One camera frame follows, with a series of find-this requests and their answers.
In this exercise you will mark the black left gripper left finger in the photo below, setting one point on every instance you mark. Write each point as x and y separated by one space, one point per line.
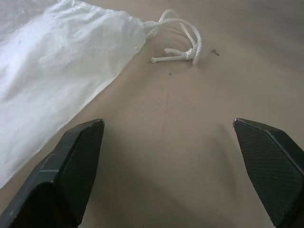
61 180

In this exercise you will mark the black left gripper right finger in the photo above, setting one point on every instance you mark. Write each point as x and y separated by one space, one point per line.
273 171

